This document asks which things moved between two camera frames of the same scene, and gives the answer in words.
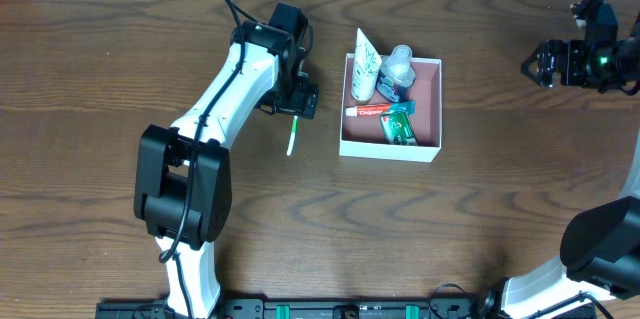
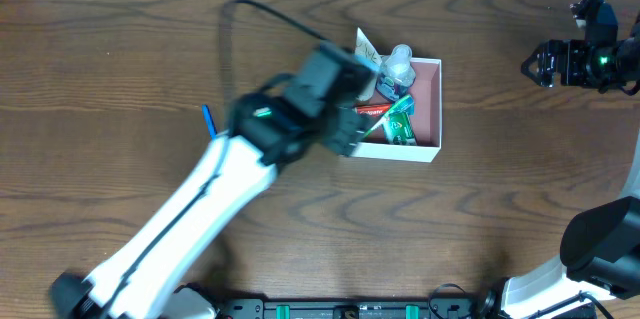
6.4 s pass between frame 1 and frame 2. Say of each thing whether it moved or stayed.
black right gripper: stayed
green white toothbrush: moved
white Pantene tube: stayed
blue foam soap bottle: stayed
